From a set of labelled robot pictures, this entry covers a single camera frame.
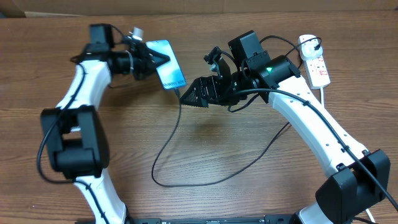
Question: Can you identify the blue Samsung Galaxy smartphone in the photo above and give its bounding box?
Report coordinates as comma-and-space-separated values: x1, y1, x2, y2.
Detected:
146, 40, 187, 90

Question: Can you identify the white power strip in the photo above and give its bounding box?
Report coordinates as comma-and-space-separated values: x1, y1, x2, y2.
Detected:
304, 56, 331, 90

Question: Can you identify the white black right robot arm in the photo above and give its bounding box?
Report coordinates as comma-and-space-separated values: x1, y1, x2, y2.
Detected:
180, 31, 391, 223

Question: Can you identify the black USB charging cable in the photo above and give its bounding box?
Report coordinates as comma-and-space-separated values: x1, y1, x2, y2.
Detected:
151, 34, 322, 188

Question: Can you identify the white USB charger plug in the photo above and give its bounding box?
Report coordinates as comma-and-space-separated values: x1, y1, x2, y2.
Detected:
298, 34, 323, 61

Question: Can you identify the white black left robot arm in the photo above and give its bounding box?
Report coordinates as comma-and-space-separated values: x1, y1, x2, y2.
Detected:
36, 24, 173, 223

